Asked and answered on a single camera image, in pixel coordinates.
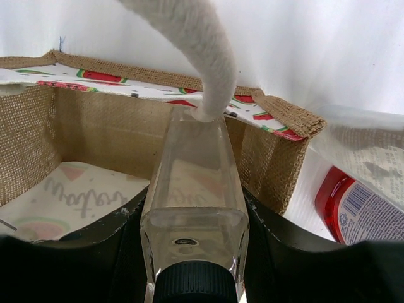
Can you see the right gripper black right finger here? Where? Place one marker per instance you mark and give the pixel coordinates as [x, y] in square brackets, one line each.
[286, 263]

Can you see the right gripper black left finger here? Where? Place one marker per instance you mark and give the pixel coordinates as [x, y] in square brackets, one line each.
[102, 262]

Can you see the red bottle with red cap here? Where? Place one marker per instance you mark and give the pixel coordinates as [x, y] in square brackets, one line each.
[353, 213]

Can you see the clear square bottle black cap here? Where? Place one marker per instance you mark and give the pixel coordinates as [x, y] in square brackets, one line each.
[194, 226]

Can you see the burlap watermelon canvas bag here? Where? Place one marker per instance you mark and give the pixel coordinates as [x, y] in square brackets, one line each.
[41, 125]

